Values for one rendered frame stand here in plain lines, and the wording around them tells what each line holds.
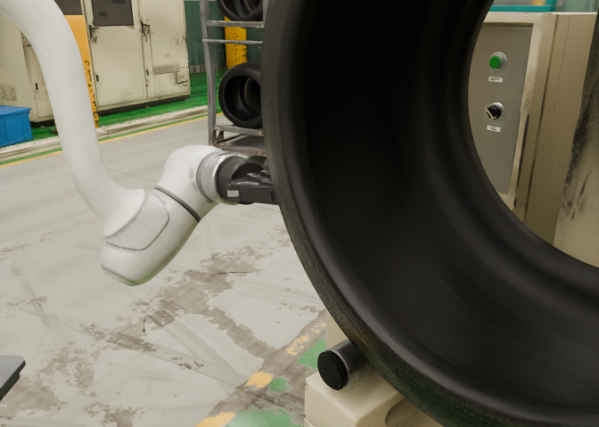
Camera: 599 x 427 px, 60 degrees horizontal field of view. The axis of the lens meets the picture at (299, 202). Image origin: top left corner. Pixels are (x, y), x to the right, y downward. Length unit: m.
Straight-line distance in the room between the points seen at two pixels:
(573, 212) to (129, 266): 0.67
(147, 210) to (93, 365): 1.38
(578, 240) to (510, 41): 0.49
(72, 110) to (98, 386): 1.40
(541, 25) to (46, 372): 1.96
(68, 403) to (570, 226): 1.73
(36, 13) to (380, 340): 0.66
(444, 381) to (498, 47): 0.81
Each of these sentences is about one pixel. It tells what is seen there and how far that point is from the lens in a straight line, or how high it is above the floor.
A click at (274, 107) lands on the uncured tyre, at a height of 1.18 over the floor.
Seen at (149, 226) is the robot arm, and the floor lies 0.94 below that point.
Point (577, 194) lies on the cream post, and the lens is 0.78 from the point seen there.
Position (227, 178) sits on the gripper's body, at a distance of 0.84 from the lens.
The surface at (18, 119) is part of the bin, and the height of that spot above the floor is 0.22.
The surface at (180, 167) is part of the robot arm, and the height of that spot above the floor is 1.02.
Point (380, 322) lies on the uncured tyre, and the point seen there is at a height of 1.00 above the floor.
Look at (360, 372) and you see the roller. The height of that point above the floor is 0.90.
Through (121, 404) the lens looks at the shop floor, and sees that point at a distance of 2.02.
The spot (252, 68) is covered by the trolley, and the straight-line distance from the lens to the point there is 4.15.
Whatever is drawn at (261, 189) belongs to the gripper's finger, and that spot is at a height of 1.03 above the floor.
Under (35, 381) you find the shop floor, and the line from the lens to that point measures 2.23.
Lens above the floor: 1.28
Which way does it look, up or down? 21 degrees down
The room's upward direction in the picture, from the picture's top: straight up
